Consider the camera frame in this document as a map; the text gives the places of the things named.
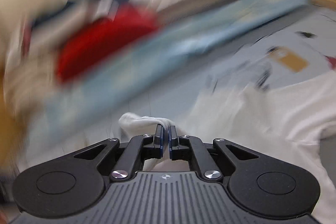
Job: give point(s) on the white garment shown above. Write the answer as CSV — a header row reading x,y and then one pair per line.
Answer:
x,y
262,113

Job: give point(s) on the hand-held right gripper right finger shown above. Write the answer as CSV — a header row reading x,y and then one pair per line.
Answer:
x,y
171,138

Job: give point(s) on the wooden headboard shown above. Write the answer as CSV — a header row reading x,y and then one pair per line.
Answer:
x,y
5,121

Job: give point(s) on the deer print bed sheet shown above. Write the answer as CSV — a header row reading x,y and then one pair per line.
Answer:
x,y
262,40

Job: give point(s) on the red folded quilt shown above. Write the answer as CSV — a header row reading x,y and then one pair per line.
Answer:
x,y
99,43

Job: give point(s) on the light blue patterned blanket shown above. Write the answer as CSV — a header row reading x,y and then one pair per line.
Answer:
x,y
157,61

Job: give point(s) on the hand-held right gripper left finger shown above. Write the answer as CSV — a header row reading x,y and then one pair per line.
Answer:
x,y
161,138

